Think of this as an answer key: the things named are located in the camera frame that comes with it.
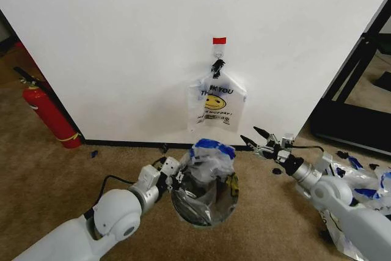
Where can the red fire extinguisher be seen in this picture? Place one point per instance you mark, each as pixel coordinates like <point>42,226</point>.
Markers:
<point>50,114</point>

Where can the silver round trash bin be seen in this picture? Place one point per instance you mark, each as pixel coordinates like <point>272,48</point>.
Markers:
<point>204,203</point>

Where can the pile of plastic bags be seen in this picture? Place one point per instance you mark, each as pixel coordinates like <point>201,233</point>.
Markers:
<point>366,181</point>

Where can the black metal frame furniture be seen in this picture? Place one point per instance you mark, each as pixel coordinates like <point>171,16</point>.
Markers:
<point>354,114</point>

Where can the small black scrap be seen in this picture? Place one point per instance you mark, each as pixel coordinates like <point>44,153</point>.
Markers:
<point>276,170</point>

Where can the black baseboard strip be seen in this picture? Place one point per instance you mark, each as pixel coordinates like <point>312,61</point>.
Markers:
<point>128,143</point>

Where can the white smiley garbage bag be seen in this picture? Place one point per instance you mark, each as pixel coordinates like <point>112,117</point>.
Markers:
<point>217,108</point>

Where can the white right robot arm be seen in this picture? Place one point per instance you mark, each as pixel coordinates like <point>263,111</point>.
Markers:
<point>342,206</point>

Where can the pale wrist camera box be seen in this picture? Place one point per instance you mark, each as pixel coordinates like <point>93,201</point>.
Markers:
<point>170,165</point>
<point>288,141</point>

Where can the small blue scrap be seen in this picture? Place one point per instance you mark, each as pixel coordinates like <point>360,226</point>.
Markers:
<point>94,153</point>

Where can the crumpled bag with blue tape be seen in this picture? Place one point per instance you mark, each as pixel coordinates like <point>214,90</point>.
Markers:
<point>212,158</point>

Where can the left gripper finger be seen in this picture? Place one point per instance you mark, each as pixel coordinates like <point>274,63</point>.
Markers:
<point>176,179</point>

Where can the dark flat object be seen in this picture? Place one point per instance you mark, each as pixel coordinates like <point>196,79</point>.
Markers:
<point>383,80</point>

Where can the dark furniture edge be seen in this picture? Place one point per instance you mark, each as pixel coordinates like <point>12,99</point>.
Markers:
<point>6,35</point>

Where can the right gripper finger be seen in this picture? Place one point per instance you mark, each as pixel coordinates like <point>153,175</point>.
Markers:
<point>264,132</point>
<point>253,145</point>

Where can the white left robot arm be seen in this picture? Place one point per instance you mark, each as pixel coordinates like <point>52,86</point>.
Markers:
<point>116,212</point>

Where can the red tape strip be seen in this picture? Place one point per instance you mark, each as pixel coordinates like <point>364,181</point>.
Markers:
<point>219,40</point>

